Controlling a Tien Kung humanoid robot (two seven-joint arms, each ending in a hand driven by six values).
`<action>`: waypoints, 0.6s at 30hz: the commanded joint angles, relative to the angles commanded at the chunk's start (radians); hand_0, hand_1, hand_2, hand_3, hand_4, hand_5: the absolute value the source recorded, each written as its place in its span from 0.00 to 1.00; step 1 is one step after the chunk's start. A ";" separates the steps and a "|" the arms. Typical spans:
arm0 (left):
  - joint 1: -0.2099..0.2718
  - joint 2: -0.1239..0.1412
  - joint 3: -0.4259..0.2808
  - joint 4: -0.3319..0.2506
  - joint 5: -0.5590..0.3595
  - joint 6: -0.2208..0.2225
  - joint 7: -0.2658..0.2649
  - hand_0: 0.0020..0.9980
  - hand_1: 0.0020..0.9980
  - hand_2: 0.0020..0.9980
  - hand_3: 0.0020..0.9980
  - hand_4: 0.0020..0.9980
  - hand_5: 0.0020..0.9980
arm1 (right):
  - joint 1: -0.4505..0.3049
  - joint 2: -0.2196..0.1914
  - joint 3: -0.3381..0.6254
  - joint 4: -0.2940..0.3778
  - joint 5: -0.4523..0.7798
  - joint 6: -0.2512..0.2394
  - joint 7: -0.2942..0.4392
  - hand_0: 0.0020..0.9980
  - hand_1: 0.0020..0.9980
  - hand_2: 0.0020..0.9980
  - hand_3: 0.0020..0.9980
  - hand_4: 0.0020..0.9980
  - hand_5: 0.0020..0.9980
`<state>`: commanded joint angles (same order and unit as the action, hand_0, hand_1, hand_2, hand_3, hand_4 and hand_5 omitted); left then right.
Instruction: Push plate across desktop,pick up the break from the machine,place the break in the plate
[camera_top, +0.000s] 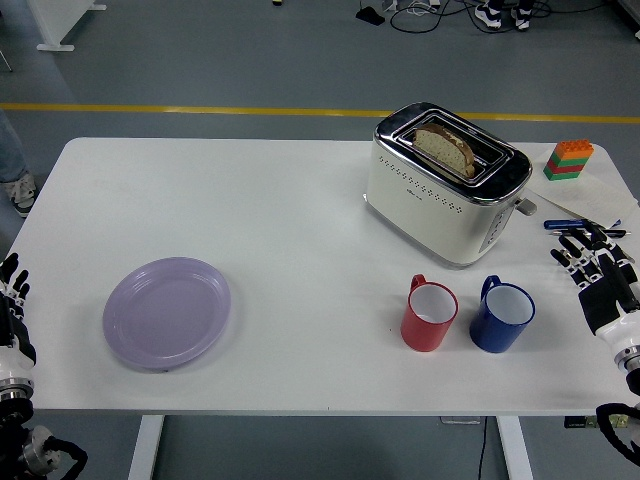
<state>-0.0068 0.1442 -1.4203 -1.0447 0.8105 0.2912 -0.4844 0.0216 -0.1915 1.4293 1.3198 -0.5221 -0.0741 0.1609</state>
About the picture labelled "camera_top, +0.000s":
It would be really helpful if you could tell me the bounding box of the person's foot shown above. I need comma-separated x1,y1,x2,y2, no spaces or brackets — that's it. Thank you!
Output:
473,0,504,30
510,0,533,31
2,172,39,219

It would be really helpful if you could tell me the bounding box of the white paper sheet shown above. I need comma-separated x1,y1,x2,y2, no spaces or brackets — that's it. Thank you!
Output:
524,164,640,226

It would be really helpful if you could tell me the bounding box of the red enamel mug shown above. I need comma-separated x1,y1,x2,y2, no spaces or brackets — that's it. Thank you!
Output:
399,273,459,354

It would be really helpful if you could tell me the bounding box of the black cable under table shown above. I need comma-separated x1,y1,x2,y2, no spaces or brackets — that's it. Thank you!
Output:
476,417,489,480

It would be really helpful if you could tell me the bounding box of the orange green red brick stack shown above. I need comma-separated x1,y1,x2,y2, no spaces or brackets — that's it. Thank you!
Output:
543,138,595,181

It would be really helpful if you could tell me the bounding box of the white chrome toaster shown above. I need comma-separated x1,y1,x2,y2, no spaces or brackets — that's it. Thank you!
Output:
363,101,539,271

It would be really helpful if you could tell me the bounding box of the person's leg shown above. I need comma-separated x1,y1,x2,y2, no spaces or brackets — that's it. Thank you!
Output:
0,107,29,184

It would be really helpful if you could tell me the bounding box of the white table leg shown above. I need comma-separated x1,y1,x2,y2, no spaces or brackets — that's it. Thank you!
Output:
127,414,166,480
495,414,535,480

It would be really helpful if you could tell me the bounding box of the bread slice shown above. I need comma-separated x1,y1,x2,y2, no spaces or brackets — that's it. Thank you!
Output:
412,123,476,177

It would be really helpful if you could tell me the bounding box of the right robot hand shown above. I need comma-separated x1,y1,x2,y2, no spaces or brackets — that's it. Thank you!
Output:
549,221,640,354

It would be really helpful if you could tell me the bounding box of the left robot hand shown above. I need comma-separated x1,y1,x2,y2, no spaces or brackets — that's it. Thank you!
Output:
0,252,38,384

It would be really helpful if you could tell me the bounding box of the purple plastic plate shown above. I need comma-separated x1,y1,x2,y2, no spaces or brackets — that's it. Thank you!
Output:
102,256,232,374

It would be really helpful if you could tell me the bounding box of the blue enamel mug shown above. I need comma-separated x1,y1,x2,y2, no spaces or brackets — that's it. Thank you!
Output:
468,274,537,355

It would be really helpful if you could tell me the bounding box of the black floor cable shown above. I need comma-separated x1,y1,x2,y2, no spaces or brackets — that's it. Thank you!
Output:
388,0,551,34

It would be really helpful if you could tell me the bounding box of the white desk leg panel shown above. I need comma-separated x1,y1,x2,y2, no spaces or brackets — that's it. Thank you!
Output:
27,0,108,53

